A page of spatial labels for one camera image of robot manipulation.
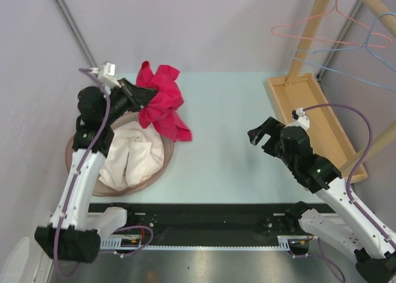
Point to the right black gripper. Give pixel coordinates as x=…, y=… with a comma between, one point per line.
x=271, y=127

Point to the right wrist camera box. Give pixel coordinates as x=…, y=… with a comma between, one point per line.
x=300, y=119

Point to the brown translucent plastic basket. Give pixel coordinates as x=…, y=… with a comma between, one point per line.
x=101, y=190

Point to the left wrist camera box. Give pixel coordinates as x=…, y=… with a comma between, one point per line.
x=106, y=74

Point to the pink wire hanger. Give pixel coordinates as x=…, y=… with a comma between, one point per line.
x=322, y=26

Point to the wooden clothes rack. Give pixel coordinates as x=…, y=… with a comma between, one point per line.
x=298, y=89

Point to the red t shirt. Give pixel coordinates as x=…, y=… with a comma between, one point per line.
x=162, y=110

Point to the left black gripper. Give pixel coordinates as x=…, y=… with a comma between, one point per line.
x=138, y=97

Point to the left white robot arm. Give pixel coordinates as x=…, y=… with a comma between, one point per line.
x=69, y=236

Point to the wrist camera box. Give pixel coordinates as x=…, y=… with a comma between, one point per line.
x=106, y=74
x=300, y=119

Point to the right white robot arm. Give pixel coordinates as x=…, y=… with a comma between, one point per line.
x=364, y=239

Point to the white t shirt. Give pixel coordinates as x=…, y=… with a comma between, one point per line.
x=135, y=154

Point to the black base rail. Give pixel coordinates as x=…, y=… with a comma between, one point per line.
x=214, y=225

